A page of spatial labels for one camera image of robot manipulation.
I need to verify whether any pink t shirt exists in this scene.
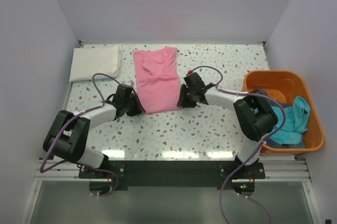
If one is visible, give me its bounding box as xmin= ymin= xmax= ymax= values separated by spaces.
xmin=133 ymin=47 xmax=181 ymax=114

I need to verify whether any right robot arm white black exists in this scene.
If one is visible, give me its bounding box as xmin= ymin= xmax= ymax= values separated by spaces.
xmin=177 ymin=72 xmax=279 ymax=178

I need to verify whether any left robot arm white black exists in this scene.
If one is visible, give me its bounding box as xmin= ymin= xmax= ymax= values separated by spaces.
xmin=43 ymin=84 xmax=145 ymax=178

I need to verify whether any folded white t shirt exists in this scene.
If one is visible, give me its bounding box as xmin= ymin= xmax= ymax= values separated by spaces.
xmin=69 ymin=45 xmax=121 ymax=82

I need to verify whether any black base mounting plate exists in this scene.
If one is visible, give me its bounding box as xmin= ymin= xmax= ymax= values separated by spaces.
xmin=78 ymin=160 xmax=265 ymax=192

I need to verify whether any grey t shirt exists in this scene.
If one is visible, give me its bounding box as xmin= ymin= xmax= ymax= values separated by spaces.
xmin=252 ymin=89 xmax=308 ymax=151

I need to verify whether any orange plastic basket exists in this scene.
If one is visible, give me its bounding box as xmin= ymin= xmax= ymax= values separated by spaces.
xmin=242 ymin=70 xmax=326 ymax=154

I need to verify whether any turquoise t shirt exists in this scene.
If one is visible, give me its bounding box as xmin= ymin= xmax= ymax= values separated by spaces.
xmin=267 ymin=96 xmax=311 ymax=148

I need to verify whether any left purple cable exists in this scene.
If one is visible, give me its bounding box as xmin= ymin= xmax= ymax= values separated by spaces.
xmin=39 ymin=73 xmax=132 ymax=198

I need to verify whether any purple cable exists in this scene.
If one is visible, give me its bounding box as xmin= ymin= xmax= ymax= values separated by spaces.
xmin=186 ymin=65 xmax=288 ymax=224
xmin=39 ymin=73 xmax=132 ymax=198

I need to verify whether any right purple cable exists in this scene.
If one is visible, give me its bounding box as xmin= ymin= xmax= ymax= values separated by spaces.
xmin=186 ymin=65 xmax=288 ymax=224

